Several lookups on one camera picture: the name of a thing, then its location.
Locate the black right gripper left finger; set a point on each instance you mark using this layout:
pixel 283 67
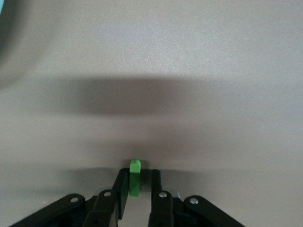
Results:
pixel 104 208

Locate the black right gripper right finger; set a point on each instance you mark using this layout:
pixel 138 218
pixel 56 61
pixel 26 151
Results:
pixel 161 210

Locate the pale green round plate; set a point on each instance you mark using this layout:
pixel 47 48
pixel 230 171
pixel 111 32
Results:
pixel 0 3

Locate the green foam letter l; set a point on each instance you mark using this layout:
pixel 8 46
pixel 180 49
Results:
pixel 135 182

